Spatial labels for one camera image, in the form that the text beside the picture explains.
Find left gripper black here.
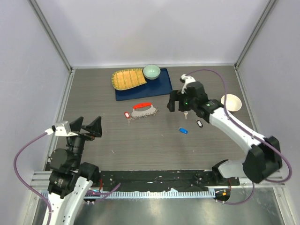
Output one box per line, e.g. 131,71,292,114
67,115,102,167

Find blue key tag with key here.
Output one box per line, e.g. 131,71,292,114
179,127,188,134

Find red keyring holder with rings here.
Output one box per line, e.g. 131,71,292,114
131,102,158,119

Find red key tag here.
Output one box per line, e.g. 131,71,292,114
124,112,131,119

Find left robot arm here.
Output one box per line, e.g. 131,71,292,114
43,116,102,225

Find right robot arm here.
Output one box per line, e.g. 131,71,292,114
167,82,282,185

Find blue tray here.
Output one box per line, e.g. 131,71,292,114
115,68,173,101

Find black key tag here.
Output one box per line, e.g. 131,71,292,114
196,120,203,128

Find green bowl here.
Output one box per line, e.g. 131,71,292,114
142,64,161,80

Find yellow woven basket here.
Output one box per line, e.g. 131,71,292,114
112,68,147,91

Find cream bowl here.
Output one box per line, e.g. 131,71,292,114
221,94,242,112

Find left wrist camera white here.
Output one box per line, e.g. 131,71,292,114
45,121,79,137

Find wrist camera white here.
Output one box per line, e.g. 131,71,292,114
45,121,79,137
180,74,196,94

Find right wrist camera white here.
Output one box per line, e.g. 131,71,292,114
180,74,196,94

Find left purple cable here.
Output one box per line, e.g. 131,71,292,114
13,131,53,225

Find white cable duct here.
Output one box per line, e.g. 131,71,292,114
41,189,216,200

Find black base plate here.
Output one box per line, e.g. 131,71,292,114
100,170,240,192

